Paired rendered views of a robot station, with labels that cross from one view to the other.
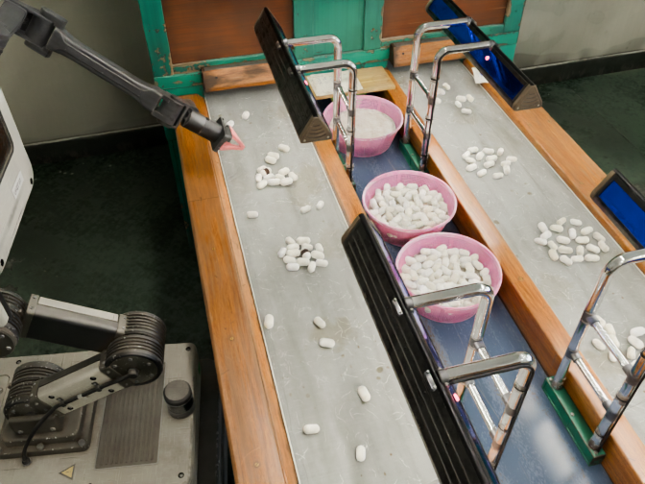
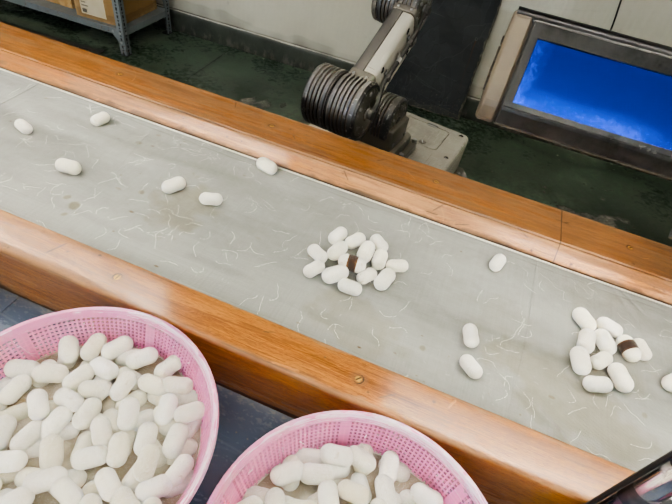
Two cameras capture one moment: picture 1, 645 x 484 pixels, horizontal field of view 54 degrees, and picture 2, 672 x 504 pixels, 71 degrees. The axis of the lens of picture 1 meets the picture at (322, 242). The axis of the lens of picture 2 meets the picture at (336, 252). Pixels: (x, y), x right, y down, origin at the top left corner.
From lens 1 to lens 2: 158 cm
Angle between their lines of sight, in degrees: 75
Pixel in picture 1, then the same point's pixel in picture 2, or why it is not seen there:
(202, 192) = (581, 230)
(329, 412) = (97, 143)
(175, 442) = not seen: hidden behind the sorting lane
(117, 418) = not seen: hidden behind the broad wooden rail
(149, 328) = (340, 88)
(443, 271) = (90, 446)
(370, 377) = (78, 192)
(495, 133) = not seen: outside the picture
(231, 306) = (317, 146)
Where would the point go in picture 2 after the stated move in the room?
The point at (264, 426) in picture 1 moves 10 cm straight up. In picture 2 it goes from (144, 92) to (135, 35)
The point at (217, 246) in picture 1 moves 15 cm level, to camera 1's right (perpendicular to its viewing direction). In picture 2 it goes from (438, 186) to (392, 231)
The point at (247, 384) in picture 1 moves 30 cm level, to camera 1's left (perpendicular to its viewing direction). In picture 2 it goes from (202, 106) to (306, 62)
